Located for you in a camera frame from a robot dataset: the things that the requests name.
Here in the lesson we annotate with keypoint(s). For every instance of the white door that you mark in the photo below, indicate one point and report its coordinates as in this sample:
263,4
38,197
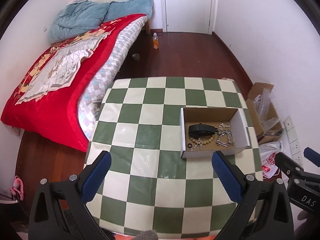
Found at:
189,16

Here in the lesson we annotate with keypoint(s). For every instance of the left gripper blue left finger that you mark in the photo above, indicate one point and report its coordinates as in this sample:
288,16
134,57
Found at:
93,175

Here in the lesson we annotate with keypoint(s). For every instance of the pink slipper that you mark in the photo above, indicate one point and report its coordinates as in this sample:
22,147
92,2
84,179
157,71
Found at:
17,190

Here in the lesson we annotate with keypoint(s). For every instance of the white red plastic bag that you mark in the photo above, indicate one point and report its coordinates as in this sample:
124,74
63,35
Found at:
268,152

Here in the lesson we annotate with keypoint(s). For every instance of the white cardboard box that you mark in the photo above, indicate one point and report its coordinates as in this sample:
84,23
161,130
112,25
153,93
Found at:
231,138

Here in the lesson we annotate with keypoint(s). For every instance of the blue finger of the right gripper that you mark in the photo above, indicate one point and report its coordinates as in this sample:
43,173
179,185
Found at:
312,156

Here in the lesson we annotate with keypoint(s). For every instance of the blue blanket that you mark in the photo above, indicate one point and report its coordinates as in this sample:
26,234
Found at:
82,16

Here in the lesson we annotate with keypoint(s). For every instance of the red bed quilt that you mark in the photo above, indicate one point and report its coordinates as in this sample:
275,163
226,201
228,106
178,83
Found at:
54,115

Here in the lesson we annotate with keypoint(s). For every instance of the white patterned cloth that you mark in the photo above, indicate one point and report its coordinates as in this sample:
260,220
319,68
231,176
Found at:
58,68

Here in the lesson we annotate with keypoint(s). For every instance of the white power strip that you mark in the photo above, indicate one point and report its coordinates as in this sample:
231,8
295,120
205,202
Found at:
295,150

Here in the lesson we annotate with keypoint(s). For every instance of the black wristband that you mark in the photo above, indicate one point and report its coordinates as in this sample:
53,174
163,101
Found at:
201,130

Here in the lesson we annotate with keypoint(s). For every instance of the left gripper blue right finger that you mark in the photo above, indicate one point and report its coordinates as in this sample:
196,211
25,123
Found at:
227,174

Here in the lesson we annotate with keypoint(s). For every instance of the orange drink bottle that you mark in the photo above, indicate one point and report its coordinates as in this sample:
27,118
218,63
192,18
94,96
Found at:
155,41

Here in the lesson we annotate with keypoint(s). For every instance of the clear plastic packaging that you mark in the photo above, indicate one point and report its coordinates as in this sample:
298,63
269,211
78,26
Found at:
267,120

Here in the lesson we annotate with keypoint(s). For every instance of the brown cardboard box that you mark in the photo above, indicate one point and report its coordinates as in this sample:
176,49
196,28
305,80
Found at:
266,139

